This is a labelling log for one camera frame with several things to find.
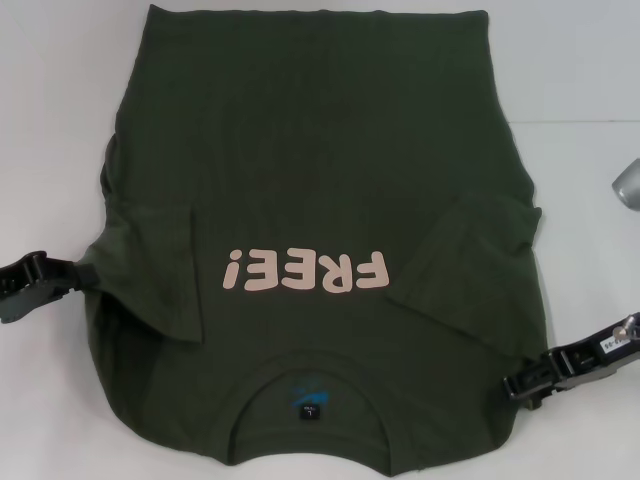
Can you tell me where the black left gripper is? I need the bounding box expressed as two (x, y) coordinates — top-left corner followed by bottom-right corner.
(0, 248), (100, 325)

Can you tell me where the dark green FREE! t-shirt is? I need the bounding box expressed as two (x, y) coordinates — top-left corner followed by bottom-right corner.
(74, 5), (552, 480)

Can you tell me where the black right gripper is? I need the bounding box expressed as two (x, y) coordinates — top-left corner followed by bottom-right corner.
(502, 319), (640, 410)

